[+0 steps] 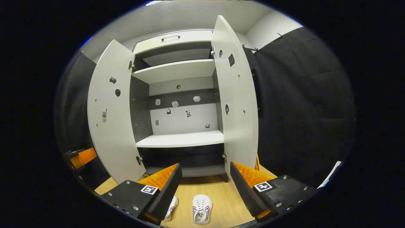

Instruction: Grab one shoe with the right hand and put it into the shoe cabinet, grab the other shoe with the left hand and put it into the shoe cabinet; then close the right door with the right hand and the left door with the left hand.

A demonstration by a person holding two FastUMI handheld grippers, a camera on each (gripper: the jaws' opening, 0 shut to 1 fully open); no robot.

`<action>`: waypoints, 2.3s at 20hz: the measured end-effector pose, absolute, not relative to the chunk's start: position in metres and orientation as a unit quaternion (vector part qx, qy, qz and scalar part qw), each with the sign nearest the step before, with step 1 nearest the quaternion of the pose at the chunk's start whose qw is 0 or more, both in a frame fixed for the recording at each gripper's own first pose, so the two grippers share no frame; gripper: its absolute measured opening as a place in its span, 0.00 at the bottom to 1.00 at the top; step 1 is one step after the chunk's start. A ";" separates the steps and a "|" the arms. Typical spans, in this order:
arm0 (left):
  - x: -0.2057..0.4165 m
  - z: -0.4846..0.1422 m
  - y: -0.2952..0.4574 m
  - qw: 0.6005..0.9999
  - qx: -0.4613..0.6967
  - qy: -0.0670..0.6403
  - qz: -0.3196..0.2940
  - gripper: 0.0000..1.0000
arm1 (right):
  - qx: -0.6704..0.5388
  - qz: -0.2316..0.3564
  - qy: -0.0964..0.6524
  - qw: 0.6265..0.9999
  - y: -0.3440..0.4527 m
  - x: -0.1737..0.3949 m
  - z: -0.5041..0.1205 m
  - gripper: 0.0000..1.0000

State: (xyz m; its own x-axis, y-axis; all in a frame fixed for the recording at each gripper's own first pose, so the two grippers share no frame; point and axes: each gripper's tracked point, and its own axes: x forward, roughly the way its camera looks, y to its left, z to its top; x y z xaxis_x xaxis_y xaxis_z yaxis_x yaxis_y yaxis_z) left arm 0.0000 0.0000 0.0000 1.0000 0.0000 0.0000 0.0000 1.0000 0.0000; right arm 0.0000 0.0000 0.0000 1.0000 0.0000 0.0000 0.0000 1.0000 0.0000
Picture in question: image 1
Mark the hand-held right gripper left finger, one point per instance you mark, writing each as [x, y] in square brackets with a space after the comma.
[167, 193]

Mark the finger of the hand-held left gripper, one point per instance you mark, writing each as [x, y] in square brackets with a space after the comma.
[85, 155]

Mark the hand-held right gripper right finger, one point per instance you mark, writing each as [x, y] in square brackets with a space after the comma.
[243, 193]

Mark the white striped canvas shoe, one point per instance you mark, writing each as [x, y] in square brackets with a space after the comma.
[202, 205]
[172, 207]

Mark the white shoe cabinet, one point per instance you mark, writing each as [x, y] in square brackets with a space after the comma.
[183, 139]

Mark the small yellow white box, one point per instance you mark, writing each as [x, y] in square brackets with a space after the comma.
[257, 163]

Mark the black backdrop cloth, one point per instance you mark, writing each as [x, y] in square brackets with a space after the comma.
[300, 110]
[72, 110]

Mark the white paper sheet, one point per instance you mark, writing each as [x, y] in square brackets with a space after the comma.
[330, 173]

